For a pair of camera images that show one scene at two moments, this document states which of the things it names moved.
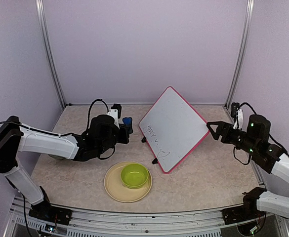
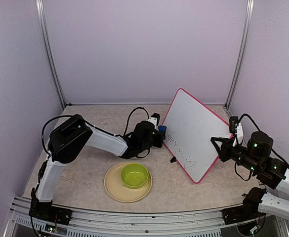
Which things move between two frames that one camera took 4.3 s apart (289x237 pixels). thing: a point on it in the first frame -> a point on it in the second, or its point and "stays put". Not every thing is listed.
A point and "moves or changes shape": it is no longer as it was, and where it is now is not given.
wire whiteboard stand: [155, 160] -> [173, 160]
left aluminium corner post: [40, 8] stays put
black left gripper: [125, 138] -> [159, 143]
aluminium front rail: [102, 223] stays put
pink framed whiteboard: [172, 127] moves or changes shape
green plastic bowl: [134, 175] stays put
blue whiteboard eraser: [128, 122] -> [162, 129]
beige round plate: [116, 189] stays put
